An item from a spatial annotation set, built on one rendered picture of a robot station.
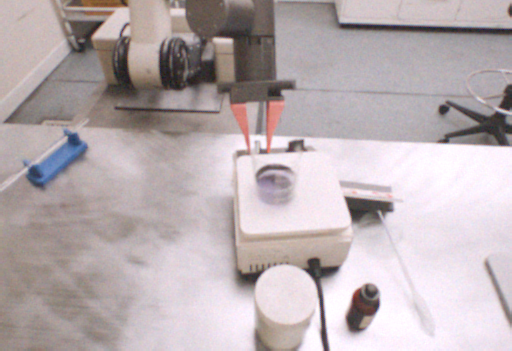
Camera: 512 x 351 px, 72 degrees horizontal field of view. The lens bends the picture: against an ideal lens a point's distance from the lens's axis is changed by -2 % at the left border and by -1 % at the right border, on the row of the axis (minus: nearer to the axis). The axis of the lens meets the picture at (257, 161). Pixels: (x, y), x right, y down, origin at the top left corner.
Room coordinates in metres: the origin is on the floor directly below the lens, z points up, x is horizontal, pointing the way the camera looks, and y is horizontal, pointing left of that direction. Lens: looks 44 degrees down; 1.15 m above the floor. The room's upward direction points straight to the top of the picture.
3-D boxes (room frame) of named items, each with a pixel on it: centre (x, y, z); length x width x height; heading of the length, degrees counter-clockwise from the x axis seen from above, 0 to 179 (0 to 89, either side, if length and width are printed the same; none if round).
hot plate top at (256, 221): (0.27, -0.04, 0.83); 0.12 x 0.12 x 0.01; 5
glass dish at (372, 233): (0.26, -0.16, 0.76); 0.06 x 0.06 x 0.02
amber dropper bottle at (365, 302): (0.16, -0.11, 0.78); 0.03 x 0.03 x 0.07
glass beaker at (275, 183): (0.27, -0.02, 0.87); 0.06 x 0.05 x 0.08; 105
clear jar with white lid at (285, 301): (0.15, -0.03, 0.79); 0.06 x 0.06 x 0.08
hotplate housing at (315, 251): (0.30, -0.03, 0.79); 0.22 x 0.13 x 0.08; 5
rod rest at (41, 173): (0.40, 0.32, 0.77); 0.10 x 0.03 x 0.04; 157
